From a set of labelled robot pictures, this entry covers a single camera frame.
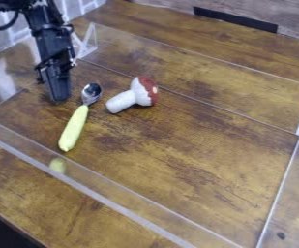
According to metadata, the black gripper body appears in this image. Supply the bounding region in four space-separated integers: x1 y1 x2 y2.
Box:
31 24 75 84

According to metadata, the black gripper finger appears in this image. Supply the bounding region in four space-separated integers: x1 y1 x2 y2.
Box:
40 64 71 102

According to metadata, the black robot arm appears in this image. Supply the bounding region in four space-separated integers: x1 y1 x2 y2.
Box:
0 0 75 103

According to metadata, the red white toy mushroom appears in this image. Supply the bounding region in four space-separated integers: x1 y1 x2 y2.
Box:
106 76 158 113

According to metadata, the black strip on table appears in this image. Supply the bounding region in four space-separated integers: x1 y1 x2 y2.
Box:
192 7 278 33

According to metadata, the clear acrylic enclosure wall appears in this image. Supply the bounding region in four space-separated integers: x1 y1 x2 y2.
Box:
0 22 299 248

